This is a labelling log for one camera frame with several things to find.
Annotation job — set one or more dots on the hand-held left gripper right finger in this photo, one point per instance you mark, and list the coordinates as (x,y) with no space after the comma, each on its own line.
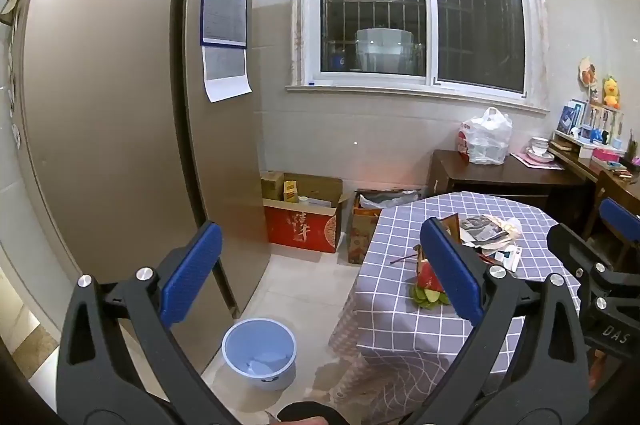
(450,270)

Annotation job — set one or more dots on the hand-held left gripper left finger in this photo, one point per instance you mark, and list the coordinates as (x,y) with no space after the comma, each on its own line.
(192,275)

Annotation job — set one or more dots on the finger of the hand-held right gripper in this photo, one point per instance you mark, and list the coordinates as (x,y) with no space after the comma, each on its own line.
(580,252)
(622,220)

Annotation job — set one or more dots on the watermelon rind pieces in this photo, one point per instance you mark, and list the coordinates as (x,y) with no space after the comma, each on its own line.
(427,290)

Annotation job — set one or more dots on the brown snack packet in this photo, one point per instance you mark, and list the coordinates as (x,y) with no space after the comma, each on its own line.
(450,227)

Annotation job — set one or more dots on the thin pink stick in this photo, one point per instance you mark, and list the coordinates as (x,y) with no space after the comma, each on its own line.
(402,259)

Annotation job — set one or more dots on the printed paper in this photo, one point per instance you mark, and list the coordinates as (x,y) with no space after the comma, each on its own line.
(481,229)

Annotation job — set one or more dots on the white and blue packet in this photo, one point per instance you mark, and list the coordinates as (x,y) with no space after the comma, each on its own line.
(507,259)

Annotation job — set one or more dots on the white tissue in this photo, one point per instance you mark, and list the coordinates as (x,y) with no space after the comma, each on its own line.
(514,227)

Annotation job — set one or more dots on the blue plastic bucket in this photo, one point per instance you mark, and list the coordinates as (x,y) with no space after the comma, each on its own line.
(260,345)

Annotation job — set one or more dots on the white paper scrap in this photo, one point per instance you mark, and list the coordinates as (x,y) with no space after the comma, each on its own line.
(260,367)

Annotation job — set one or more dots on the dark wooden chair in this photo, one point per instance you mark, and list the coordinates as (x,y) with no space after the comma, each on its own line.
(607,187)

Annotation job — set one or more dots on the grey checked tablecloth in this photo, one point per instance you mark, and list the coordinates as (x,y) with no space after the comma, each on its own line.
(400,330)

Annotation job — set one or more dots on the wooden desk organizer shelf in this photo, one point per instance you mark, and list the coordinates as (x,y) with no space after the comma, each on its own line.
(595,145)

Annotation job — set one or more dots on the patterned brown cardboard box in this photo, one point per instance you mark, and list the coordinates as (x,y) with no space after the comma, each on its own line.
(362,230)

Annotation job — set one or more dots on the dark wooden cabinet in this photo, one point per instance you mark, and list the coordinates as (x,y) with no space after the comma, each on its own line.
(505,185)

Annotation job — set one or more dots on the white bowl stack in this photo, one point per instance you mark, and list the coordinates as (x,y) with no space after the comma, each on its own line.
(540,146)

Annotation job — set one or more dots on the blue printed box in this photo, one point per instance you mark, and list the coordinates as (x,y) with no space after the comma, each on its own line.
(570,117)

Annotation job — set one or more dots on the red cardboard box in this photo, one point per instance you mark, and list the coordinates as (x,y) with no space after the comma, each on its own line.
(300,227)

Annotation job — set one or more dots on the small brown cardboard box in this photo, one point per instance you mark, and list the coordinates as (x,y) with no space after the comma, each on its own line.
(272,186)

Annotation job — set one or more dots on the yellow duck toy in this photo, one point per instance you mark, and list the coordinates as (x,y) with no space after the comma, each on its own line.
(611,92)

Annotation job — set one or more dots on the yellow carton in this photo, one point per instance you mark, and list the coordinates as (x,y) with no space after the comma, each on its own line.
(290,192)

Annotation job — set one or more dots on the white plastic bag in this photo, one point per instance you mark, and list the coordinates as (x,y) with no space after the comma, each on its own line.
(487,137)

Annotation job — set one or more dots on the brown metallic refrigerator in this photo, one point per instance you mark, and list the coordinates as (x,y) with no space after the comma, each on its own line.
(110,105)

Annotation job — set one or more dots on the white water tank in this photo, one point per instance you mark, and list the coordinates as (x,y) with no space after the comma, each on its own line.
(382,50)

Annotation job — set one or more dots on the white-framed sliding window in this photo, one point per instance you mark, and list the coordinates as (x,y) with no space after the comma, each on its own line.
(420,0)

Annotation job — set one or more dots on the round wall decoration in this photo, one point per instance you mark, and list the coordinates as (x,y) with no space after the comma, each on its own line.
(588,72)

